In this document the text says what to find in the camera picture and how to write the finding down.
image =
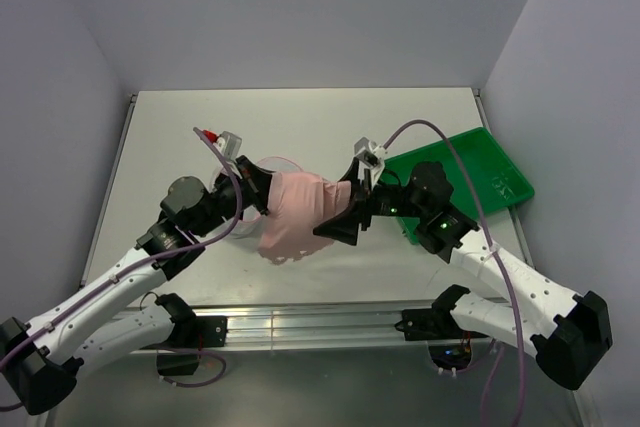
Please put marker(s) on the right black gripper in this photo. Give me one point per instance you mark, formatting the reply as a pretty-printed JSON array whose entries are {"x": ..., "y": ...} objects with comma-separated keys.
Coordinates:
[{"x": 344, "y": 226}]

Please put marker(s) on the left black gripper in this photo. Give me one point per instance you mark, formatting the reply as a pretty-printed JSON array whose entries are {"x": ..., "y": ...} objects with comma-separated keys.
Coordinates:
[{"x": 256, "y": 183}]

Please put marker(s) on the white mesh laundry bag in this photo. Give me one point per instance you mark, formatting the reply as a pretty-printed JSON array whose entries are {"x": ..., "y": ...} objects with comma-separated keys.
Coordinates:
[{"x": 255, "y": 180}]

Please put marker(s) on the pink bra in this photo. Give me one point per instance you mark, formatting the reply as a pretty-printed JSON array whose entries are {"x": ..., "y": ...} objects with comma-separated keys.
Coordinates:
[{"x": 298, "y": 202}]

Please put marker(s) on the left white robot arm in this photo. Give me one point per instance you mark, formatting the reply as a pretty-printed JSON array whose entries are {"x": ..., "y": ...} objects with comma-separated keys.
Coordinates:
[{"x": 42, "y": 359}]

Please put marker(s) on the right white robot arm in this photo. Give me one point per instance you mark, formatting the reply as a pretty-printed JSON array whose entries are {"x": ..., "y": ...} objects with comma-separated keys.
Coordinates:
[{"x": 565, "y": 332}]

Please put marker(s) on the green plastic tray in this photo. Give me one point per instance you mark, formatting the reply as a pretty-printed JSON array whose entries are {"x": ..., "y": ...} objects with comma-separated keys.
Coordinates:
[{"x": 498, "y": 182}]

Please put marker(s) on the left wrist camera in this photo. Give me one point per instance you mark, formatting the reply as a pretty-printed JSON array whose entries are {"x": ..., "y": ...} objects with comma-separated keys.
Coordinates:
[{"x": 227, "y": 143}]

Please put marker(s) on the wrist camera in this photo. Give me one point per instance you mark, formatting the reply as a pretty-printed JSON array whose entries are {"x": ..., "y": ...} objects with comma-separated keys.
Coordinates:
[
  {"x": 373, "y": 156},
  {"x": 227, "y": 143}
]

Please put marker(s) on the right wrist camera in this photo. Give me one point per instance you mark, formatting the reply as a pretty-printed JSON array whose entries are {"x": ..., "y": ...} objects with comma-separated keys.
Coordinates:
[{"x": 373, "y": 156}]

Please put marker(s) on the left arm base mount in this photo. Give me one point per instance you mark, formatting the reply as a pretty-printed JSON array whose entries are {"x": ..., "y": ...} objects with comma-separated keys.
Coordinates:
[{"x": 197, "y": 334}]

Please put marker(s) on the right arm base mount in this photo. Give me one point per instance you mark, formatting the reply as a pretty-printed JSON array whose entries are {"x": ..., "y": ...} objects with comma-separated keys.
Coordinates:
[{"x": 431, "y": 324}]

